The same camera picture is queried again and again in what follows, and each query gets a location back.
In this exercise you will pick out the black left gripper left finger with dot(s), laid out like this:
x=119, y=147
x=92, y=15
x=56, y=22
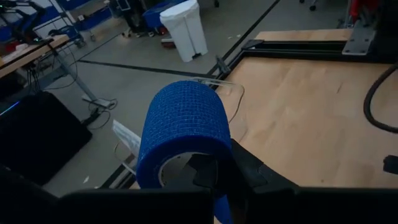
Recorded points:
x=140, y=208

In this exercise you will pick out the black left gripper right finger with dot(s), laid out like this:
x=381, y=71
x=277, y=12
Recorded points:
x=295, y=208

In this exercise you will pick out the blue bandage roll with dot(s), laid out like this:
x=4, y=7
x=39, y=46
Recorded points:
x=183, y=118

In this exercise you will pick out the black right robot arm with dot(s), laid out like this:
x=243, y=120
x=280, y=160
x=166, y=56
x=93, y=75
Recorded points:
x=387, y=34

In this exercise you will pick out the clear plastic bin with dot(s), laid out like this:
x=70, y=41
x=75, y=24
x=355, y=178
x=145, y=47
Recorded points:
x=126, y=137

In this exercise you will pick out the white trash bin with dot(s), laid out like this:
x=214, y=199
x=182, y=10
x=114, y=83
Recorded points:
x=183, y=28

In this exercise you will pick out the wooden workbench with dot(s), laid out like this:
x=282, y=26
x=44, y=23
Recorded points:
x=31, y=53

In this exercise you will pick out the blue plastic crate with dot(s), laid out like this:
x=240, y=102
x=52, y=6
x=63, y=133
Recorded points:
x=152, y=15

